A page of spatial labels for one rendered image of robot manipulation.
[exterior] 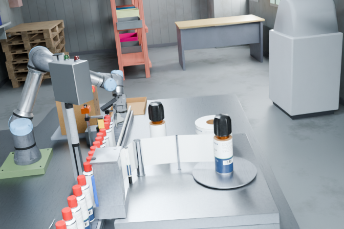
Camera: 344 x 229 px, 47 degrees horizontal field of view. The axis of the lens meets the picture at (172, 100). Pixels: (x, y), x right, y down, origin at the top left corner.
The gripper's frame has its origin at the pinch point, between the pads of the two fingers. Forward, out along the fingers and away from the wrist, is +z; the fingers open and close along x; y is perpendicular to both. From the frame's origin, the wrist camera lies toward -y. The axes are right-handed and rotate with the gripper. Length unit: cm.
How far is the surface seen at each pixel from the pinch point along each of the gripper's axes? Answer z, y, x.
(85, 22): -343, -176, 631
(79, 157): 20.6, -12.0, -41.8
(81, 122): -5.4, -24.7, 11.7
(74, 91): -7, -5, -72
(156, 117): 3.0, 28.8, -39.9
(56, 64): -20, -13, -73
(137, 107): -22, 7, 58
